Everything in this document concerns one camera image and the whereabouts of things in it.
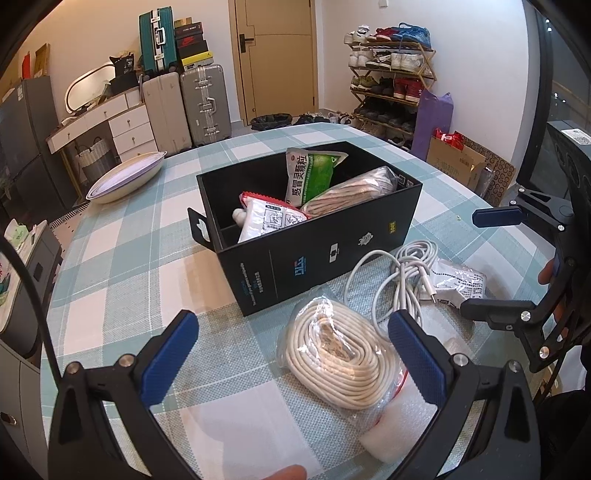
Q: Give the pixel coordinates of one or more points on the pile of floor shoes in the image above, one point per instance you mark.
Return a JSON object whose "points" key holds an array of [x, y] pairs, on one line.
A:
{"points": [[323, 117]]}

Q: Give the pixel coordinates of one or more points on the shoe rack with shoes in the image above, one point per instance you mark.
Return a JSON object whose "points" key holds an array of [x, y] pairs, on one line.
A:
{"points": [[392, 60]]}

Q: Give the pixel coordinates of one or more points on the purple bag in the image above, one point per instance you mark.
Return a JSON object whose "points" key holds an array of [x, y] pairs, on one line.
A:
{"points": [[431, 124]]}

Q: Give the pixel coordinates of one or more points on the beige suitcase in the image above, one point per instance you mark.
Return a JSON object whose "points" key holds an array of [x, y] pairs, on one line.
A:
{"points": [[166, 115]]}

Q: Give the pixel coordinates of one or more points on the open cardboard box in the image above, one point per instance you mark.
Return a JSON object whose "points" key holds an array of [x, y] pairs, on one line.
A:
{"points": [[455, 166]]}

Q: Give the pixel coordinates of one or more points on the flat printed cardboard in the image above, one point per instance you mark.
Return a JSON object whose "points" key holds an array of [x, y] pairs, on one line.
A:
{"points": [[501, 180]]}

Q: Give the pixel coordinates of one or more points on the oval white frame mirror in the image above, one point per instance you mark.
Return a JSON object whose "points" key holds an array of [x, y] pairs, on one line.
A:
{"points": [[85, 87]]}

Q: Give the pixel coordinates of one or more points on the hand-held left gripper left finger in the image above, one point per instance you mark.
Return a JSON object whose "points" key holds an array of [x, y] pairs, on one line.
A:
{"points": [[168, 355]]}

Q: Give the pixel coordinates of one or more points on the white woven basket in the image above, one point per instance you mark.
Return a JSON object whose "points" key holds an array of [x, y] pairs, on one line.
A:
{"points": [[94, 159]]}

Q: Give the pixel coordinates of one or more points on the black yellow shoe box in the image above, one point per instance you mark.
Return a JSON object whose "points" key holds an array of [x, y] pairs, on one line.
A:
{"points": [[197, 60]]}

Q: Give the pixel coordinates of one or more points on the person's left hand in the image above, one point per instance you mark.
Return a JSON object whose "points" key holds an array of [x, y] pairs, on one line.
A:
{"points": [[286, 474]]}

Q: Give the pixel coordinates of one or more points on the brown shoe box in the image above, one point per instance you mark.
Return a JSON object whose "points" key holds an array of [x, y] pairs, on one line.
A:
{"points": [[183, 21]]}

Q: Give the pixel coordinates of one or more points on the black trash bag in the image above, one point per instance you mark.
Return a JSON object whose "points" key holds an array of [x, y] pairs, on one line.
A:
{"points": [[271, 122]]}

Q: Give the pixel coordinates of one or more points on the black cardboard box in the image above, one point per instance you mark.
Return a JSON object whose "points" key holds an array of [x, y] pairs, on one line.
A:
{"points": [[323, 258]]}

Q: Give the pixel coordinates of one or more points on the plain black shoe box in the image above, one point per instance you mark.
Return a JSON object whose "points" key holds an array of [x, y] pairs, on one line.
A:
{"points": [[189, 30]]}

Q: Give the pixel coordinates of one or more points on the white oval dish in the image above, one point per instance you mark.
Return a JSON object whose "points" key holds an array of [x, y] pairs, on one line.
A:
{"points": [[124, 180]]}

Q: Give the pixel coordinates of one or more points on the beige door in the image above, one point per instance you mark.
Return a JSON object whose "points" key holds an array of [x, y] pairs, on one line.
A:
{"points": [[277, 69]]}

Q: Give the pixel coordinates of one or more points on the dark grey fridge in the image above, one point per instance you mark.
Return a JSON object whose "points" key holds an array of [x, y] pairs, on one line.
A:
{"points": [[32, 134]]}

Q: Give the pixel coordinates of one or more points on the wooden shoe rack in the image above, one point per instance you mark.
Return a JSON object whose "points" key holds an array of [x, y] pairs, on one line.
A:
{"points": [[427, 62]]}

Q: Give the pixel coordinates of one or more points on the green white packet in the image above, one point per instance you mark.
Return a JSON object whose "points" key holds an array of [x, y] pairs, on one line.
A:
{"points": [[314, 180]]}

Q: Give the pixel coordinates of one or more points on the white printed packet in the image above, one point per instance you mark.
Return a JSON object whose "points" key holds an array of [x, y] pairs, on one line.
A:
{"points": [[461, 279]]}

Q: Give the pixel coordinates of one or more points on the silver suitcase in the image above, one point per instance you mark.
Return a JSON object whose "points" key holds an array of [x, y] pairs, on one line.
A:
{"points": [[205, 106]]}

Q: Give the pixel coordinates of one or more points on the white dresser with drawers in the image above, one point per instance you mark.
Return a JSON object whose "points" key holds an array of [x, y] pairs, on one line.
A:
{"points": [[134, 127]]}

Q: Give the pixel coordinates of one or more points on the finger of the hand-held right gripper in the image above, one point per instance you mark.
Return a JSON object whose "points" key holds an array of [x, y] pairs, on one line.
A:
{"points": [[498, 217], [480, 308]]}

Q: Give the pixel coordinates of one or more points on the teal suitcase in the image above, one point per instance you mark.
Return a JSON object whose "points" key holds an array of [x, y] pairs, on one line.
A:
{"points": [[157, 41]]}

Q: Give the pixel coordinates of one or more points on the person's right hand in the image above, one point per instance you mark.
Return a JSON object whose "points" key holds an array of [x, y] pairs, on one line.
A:
{"points": [[546, 274]]}

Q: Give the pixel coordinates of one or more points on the white foam wrap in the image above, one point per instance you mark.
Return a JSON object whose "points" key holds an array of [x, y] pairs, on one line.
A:
{"points": [[401, 434]]}

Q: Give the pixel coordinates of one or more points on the red snack packets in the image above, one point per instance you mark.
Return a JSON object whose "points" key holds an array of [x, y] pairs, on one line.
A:
{"points": [[448, 140]]}

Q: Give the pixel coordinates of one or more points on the grey low cabinet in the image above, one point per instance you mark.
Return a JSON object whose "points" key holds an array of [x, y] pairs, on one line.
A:
{"points": [[41, 258]]}

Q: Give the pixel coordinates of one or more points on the red label white packet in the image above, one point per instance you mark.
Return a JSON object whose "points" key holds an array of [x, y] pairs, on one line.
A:
{"points": [[270, 219]]}

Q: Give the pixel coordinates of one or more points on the brown cardboard sheet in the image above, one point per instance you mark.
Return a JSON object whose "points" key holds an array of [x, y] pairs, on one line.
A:
{"points": [[42, 60]]}

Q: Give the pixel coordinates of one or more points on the green white tissue pack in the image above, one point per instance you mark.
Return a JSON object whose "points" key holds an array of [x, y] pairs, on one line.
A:
{"points": [[19, 235]]}

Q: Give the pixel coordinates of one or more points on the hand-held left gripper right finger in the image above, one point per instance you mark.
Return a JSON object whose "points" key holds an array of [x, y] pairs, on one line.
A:
{"points": [[418, 355]]}

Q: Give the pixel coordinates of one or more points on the black red logo shoe box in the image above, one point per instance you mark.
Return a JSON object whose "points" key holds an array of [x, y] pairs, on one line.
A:
{"points": [[193, 45]]}

